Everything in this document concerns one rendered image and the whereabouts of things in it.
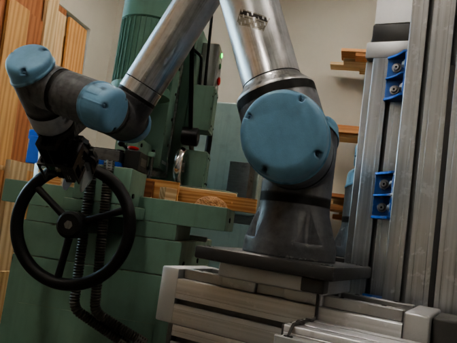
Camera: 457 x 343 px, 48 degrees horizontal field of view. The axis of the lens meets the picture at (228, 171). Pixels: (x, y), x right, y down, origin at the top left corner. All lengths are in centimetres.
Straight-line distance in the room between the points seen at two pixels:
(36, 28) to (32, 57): 249
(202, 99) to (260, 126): 104
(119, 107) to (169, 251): 58
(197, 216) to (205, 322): 50
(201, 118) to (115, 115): 88
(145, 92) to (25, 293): 72
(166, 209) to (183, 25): 55
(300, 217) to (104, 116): 34
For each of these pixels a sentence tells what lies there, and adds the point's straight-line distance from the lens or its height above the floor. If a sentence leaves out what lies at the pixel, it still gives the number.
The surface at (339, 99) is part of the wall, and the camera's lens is 381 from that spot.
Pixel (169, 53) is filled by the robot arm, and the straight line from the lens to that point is 94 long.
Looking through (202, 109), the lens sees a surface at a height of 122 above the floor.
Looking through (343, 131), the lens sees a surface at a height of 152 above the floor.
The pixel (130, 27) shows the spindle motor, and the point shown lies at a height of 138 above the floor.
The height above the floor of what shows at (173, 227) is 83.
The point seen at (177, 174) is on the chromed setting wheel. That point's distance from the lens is 159.
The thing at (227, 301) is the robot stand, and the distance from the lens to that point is 84.
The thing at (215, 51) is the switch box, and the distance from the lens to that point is 186.
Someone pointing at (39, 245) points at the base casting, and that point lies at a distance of 144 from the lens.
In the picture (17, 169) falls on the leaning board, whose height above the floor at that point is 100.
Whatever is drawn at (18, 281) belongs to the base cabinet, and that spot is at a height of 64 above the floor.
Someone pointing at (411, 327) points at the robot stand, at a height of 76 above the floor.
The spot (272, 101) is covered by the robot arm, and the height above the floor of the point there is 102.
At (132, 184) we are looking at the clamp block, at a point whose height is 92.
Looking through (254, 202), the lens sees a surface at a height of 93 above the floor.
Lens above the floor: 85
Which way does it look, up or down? 6 degrees up
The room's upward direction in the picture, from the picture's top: 8 degrees clockwise
